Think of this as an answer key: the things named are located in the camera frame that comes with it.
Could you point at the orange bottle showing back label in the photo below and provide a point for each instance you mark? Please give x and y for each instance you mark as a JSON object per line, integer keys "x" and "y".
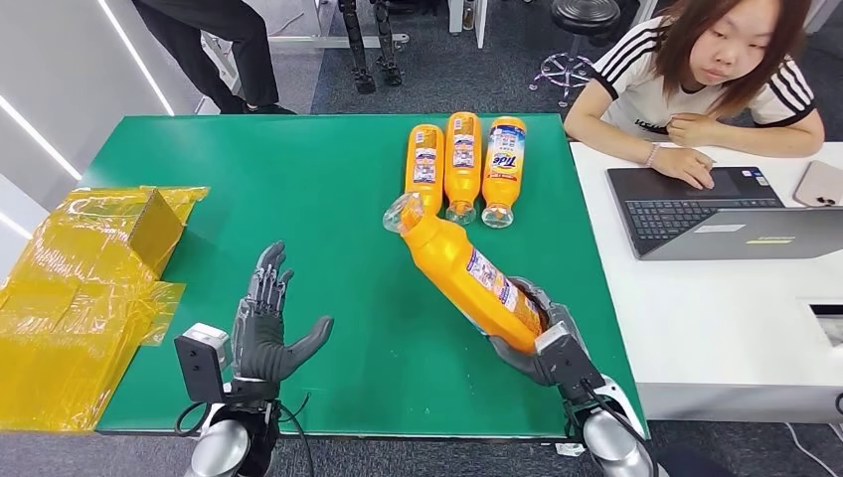
{"x": 462, "y": 158}

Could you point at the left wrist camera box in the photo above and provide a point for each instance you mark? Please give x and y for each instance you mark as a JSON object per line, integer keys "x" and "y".
{"x": 197, "y": 368}

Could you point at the orange bottle showing Tide logo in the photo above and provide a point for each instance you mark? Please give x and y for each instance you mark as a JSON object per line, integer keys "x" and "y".
{"x": 504, "y": 164}

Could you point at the white table leg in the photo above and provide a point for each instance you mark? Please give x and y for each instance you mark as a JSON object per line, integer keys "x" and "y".
{"x": 479, "y": 20}

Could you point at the grey laptop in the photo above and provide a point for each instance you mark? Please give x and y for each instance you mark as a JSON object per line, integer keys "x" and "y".
{"x": 698, "y": 210}

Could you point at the orange detergent bottle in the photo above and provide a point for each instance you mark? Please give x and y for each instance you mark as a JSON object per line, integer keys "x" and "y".
{"x": 461, "y": 276}

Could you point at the yellow film wrapped cardboard box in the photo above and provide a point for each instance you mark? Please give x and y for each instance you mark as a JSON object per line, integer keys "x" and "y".
{"x": 79, "y": 296}

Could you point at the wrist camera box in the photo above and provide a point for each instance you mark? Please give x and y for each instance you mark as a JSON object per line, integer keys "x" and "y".
{"x": 197, "y": 368}
{"x": 570, "y": 365}

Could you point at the person at laptop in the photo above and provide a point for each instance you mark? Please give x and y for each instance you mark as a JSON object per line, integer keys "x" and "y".
{"x": 658, "y": 85}

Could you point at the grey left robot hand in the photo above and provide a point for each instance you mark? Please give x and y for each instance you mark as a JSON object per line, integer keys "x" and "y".
{"x": 260, "y": 342}

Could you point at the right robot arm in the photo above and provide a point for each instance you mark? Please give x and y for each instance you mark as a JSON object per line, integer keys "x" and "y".
{"x": 612, "y": 441}

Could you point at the white desk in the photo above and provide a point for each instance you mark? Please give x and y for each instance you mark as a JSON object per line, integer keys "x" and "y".
{"x": 724, "y": 316}

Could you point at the small white floor bracket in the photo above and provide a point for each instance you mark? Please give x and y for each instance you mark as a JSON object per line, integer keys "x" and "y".
{"x": 570, "y": 449}

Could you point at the standing person in black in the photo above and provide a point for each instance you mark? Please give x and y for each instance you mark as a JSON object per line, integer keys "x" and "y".
{"x": 224, "y": 39}

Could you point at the black round stool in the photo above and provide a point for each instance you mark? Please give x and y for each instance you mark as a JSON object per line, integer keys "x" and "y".
{"x": 579, "y": 16}

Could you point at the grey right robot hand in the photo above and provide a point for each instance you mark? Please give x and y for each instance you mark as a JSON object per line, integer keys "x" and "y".
{"x": 520, "y": 362}

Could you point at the orange bottle with blue cap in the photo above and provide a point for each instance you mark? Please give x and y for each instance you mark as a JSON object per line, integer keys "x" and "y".
{"x": 425, "y": 164}

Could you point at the pink smartphone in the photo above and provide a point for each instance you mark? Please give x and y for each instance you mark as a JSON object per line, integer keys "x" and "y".
{"x": 820, "y": 184}

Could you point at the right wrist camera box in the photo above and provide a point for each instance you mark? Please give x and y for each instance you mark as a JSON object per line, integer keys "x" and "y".
{"x": 570, "y": 365}

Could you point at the silver black humanoid robot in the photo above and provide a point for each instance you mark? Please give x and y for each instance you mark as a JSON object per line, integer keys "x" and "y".
{"x": 369, "y": 46}

